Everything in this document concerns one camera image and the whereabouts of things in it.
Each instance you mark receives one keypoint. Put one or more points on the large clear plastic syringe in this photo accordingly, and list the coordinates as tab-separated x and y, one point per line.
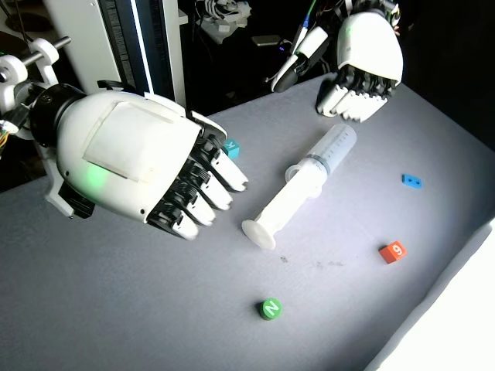
332	147

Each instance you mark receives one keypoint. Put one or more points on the teal block with letter K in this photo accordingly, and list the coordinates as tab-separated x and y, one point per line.
232	150

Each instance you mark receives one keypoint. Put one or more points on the white black robot column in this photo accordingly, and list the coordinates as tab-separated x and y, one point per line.
77	38

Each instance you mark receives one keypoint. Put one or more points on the grey table cloth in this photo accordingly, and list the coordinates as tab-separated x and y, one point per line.
116	290

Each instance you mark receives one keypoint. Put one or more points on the grey flat device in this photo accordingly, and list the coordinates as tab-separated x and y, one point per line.
266	40

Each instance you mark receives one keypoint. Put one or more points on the green cylinder with letter N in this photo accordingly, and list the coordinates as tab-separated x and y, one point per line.
270	308

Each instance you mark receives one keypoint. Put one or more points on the red block with number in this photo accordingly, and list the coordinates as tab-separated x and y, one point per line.
392	252

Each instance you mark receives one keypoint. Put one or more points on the blue block with holes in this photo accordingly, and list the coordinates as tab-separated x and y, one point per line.
412	181

